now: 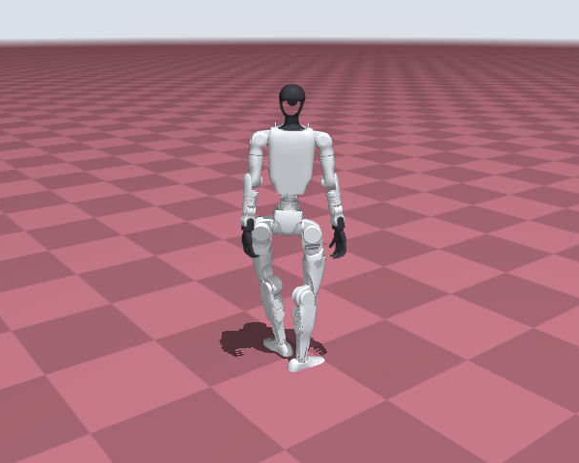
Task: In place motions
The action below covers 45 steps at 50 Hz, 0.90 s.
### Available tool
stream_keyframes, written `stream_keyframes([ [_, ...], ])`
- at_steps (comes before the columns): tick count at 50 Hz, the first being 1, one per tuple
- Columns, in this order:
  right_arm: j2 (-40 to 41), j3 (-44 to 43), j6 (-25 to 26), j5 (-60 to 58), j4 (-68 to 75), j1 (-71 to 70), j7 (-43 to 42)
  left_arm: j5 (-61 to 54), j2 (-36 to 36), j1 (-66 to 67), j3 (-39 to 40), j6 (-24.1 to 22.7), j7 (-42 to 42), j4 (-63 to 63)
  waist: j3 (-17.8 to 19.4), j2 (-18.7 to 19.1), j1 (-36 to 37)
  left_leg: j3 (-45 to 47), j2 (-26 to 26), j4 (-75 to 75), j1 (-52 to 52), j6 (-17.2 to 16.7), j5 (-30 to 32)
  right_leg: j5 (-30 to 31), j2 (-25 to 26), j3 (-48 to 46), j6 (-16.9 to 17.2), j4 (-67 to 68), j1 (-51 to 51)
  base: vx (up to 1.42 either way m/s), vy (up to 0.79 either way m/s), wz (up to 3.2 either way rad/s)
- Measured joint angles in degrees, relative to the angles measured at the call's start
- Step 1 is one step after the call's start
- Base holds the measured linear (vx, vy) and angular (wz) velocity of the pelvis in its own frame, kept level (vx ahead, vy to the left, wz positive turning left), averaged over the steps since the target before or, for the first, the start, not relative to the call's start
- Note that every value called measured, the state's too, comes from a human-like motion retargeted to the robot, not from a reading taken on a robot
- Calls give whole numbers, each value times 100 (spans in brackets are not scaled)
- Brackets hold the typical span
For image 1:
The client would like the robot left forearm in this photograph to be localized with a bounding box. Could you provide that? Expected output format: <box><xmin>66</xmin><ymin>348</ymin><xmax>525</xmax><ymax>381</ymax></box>
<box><xmin>240</xmin><ymin>174</ymin><xmax>259</xmax><ymax>228</ymax></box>

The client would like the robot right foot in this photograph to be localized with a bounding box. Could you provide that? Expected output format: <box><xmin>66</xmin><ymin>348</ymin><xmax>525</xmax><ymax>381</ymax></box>
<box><xmin>287</xmin><ymin>355</ymin><xmax>325</xmax><ymax>372</ymax></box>

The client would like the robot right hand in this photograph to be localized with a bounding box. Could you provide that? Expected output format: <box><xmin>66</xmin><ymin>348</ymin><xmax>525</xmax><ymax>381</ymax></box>
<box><xmin>329</xmin><ymin>217</ymin><xmax>346</xmax><ymax>259</ymax></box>

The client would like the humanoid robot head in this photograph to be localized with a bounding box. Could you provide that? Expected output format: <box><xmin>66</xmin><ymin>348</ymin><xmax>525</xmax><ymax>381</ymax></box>
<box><xmin>278</xmin><ymin>84</ymin><xmax>306</xmax><ymax>131</ymax></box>

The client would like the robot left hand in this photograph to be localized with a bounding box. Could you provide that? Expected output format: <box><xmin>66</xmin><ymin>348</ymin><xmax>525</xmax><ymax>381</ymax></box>
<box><xmin>241</xmin><ymin>218</ymin><xmax>259</xmax><ymax>258</ymax></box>

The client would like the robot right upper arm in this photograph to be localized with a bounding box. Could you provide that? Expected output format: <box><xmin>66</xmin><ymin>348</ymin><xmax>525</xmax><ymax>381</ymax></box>
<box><xmin>314</xmin><ymin>131</ymin><xmax>336</xmax><ymax>188</ymax></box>

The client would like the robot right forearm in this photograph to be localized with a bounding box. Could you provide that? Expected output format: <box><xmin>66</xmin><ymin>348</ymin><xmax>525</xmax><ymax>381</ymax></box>
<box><xmin>325</xmin><ymin>173</ymin><xmax>345</xmax><ymax>227</ymax></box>

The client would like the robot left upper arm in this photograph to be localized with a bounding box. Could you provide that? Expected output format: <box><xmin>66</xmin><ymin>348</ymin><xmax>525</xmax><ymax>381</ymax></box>
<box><xmin>246</xmin><ymin>130</ymin><xmax>270</xmax><ymax>188</ymax></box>

